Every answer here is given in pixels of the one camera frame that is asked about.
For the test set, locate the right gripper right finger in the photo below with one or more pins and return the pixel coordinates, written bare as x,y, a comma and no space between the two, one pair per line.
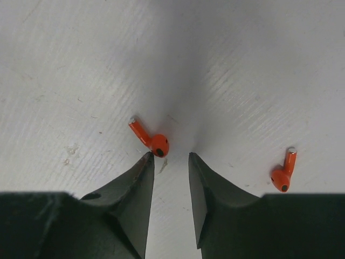
232,223

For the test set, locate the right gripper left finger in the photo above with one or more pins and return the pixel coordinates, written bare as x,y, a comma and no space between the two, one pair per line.
109,222

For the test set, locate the orange earbud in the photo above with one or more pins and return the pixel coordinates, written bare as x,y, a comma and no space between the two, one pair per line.
158,143
281,176

